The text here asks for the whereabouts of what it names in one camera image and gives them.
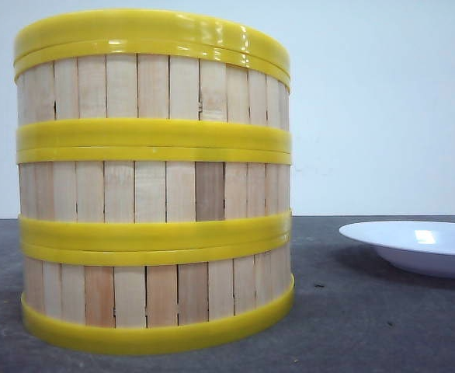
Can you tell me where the bamboo steamer basket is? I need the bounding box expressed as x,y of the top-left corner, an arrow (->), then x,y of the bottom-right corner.
22,246 -> 294,355
14,38 -> 291,164

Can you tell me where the woven steamer lid yellow rim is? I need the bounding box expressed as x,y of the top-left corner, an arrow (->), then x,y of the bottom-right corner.
14,9 -> 290,83

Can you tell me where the white plate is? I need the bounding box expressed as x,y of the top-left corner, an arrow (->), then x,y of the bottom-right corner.
339,221 -> 455,278

